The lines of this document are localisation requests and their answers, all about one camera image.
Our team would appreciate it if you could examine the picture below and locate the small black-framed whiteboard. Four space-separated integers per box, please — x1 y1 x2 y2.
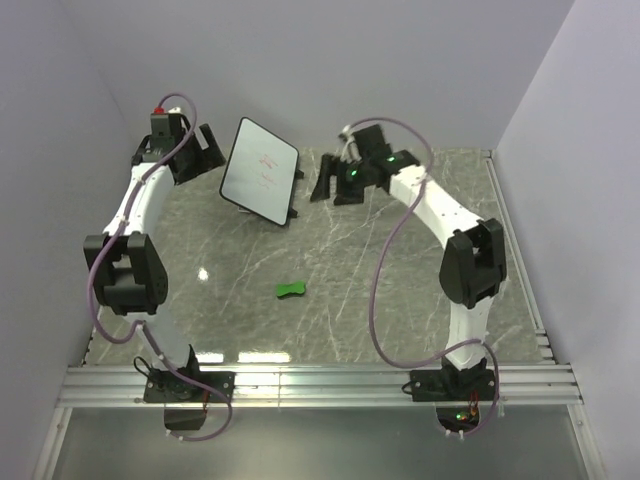
219 117 304 227

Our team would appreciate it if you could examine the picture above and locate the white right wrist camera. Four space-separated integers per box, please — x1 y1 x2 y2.
338 125 358 163

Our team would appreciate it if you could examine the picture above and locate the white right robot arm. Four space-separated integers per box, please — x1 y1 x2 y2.
310 117 507 400

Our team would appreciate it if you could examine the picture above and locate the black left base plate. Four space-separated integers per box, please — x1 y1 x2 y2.
143 371 236 404

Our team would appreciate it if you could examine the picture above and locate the green whiteboard eraser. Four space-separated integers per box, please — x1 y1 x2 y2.
276 281 306 299

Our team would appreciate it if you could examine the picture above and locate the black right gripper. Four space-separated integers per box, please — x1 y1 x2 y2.
308 155 370 209

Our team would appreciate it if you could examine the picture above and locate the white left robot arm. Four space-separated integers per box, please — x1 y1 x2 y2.
83 106 225 402

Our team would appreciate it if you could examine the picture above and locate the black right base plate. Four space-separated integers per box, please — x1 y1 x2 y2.
403 367 497 402

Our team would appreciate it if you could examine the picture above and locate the aluminium front rail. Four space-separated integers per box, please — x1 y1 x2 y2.
56 364 583 409

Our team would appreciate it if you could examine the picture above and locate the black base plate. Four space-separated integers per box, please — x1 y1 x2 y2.
143 371 236 404
403 367 497 402

